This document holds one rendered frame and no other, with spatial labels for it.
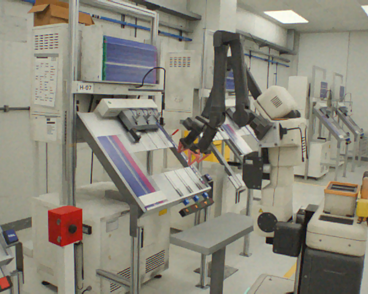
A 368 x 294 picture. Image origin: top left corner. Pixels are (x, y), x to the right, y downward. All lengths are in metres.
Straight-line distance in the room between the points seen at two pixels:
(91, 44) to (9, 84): 1.52
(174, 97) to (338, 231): 2.28
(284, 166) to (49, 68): 1.48
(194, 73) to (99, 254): 1.87
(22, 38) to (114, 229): 2.13
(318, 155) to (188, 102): 3.66
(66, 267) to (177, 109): 2.07
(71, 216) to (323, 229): 1.11
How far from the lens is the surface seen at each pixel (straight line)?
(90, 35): 2.41
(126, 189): 2.10
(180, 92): 3.59
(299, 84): 6.83
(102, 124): 2.38
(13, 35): 3.81
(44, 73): 2.53
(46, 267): 2.81
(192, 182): 2.53
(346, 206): 1.90
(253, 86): 2.24
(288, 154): 1.92
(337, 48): 9.92
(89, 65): 2.40
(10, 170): 3.84
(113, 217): 2.37
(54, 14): 2.60
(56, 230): 1.87
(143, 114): 2.61
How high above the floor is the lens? 1.33
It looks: 7 degrees down
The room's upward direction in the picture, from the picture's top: 2 degrees clockwise
